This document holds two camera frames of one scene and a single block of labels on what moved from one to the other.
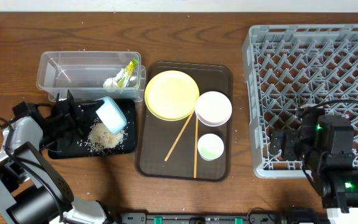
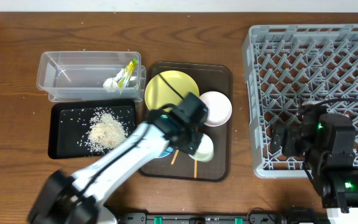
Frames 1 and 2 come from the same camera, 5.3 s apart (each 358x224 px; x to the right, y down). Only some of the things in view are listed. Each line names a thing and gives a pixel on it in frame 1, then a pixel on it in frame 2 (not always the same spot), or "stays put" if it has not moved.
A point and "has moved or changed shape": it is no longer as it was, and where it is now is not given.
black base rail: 223,218 stays put
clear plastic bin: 91,76 stays put
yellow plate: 171,95 stays put
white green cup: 210,147 has moved or changed shape
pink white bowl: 213,108 stays put
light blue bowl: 112,115 -> 165,152
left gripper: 77,110 -> 192,151
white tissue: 114,82 stays put
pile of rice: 101,138 stays put
